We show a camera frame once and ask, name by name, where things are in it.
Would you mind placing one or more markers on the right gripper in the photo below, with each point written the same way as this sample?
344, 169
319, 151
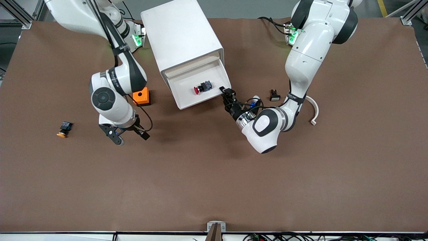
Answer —
136, 128

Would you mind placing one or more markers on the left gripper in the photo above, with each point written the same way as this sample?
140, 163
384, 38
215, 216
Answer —
234, 111

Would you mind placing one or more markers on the red mushroom push button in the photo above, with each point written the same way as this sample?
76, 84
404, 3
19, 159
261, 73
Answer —
198, 89

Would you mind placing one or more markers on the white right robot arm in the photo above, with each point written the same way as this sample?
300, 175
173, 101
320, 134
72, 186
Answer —
77, 16

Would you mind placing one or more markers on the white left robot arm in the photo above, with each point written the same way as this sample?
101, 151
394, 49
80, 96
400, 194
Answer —
307, 60

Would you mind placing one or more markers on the orange mushroom push button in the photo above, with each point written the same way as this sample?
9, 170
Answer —
65, 126

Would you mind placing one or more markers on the orange box with hole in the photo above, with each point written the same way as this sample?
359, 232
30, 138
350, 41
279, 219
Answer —
143, 100

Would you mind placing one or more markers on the brown table cover mat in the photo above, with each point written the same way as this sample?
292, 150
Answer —
214, 174

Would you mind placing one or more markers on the black white push switch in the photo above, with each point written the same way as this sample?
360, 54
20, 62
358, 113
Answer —
275, 97

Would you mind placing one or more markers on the white curved bracket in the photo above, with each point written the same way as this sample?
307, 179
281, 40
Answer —
316, 108

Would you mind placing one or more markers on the white table edge rail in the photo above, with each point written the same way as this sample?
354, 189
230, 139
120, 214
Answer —
50, 237

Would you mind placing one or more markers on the aluminium frame profile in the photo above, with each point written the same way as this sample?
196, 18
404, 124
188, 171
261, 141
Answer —
26, 24
406, 21

